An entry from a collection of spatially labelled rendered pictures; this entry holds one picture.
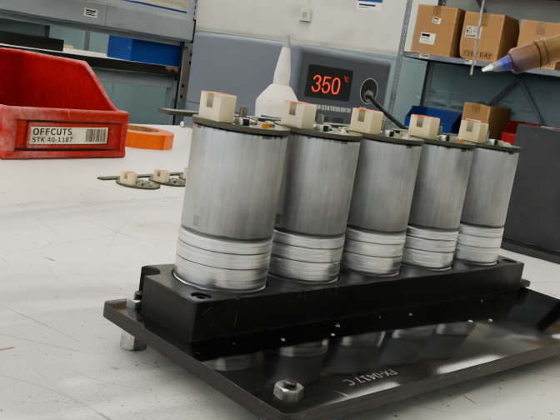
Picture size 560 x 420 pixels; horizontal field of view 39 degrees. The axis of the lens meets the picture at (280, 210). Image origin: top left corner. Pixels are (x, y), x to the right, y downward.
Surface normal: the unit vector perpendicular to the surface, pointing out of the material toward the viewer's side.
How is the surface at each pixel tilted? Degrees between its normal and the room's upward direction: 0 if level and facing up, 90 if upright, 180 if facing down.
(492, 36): 90
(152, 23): 90
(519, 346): 0
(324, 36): 90
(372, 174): 90
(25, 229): 0
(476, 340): 0
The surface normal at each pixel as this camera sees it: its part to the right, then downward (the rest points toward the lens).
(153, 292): -0.73, 0.01
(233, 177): 0.00, 0.18
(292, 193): -0.42, 0.11
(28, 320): 0.15, -0.97
